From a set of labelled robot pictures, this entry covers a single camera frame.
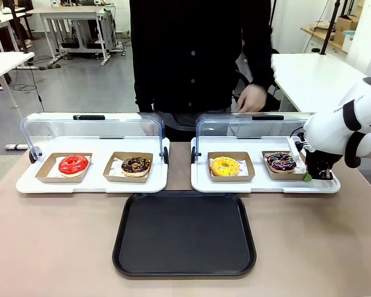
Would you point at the right gripper green finger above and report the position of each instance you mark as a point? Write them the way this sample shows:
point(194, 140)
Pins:
point(324, 174)
point(308, 177)

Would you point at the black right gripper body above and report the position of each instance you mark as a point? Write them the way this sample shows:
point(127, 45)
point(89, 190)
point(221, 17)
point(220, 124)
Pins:
point(320, 161)

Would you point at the brown cardboard donut box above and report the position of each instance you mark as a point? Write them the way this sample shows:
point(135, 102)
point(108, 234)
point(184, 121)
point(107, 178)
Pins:
point(43, 173)
point(232, 179)
point(123, 179)
point(284, 176)

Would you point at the person's left forearm black sleeve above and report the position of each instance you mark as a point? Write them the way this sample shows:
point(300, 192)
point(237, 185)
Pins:
point(262, 62)

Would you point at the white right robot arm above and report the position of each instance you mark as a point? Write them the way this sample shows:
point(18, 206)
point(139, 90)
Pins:
point(327, 123)

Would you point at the chocolate donut colourful sprinkles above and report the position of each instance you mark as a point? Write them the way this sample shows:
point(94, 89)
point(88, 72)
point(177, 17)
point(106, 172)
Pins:
point(275, 165)

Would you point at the white display tray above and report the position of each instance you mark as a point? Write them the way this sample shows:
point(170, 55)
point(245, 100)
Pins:
point(96, 187)
point(259, 185)

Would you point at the yellow sprinkled donut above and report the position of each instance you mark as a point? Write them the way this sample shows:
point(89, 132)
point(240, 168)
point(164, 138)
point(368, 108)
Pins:
point(218, 168)

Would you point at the black serving tray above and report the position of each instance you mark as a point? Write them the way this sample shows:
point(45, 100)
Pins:
point(185, 235)

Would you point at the chocolate donut tan drizzle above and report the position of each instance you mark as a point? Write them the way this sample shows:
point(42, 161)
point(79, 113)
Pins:
point(128, 168)

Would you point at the red glazed donut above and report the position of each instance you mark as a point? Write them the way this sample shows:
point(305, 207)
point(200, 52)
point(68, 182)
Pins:
point(65, 167)

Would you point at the person's left hand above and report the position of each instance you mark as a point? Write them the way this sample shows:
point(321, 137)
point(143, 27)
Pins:
point(252, 97)

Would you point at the person's right hand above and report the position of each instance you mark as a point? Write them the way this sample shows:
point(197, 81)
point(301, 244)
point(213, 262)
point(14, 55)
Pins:
point(148, 128)

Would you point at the white printed paper liner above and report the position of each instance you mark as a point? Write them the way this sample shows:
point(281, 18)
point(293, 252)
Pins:
point(242, 165)
point(54, 170)
point(300, 168)
point(114, 168)

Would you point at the large white table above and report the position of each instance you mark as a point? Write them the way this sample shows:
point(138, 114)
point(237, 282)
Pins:
point(312, 77)

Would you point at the clear display lid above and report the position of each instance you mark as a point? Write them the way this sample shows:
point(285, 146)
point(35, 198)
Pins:
point(80, 127)
point(222, 127)

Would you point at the wooden top shelf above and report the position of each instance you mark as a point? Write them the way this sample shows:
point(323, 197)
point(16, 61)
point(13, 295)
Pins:
point(321, 34)

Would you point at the black tripod pole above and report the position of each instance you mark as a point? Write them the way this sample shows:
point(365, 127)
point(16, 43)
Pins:
point(329, 31)

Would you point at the teal plastic item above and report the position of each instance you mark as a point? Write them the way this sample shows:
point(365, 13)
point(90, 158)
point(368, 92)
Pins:
point(349, 32)

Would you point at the brown cardboard shipping box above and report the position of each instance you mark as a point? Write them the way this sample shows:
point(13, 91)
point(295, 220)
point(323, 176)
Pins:
point(343, 23)

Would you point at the person's torso black shirt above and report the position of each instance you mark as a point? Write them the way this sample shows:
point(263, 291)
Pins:
point(185, 62)

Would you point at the white table base bar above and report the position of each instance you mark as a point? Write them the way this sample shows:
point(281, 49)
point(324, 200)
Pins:
point(15, 147)

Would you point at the beige top metal desk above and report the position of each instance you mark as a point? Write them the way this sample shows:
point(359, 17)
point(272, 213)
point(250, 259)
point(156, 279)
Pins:
point(65, 10)

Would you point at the white table thin legs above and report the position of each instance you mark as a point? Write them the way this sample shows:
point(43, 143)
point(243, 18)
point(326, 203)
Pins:
point(6, 60)

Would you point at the black stand pole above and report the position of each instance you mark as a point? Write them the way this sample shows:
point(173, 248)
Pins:
point(18, 31)

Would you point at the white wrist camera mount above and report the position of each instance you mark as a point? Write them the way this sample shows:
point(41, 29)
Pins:
point(293, 147)

